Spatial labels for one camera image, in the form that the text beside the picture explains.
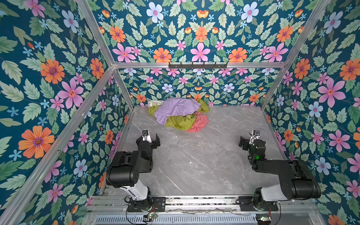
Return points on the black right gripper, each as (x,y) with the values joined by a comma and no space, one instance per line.
(250,143)

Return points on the pink cloth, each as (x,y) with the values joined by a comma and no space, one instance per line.
(200,123)

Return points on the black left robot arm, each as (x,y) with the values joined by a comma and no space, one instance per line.
(126,167)

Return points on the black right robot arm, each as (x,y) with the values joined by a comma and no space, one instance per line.
(296,182)

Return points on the olive green cloth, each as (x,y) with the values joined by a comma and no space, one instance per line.
(182,123)

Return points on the cream patterned cloth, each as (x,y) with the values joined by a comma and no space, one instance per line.
(154,103)

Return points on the lilac purple cloth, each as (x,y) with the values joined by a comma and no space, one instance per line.
(175,107)

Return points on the white ventilation grille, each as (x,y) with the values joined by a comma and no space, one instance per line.
(177,219)

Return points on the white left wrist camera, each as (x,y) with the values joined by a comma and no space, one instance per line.
(146,136)

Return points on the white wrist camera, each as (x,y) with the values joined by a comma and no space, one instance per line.
(255,135)
(146,136)

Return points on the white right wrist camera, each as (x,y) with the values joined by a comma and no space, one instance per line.
(255,135)

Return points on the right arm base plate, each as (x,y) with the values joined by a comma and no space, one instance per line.
(247,203)

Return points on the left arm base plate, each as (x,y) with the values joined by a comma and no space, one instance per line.
(159,204)

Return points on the metal hook rail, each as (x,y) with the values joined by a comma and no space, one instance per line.
(197,65)

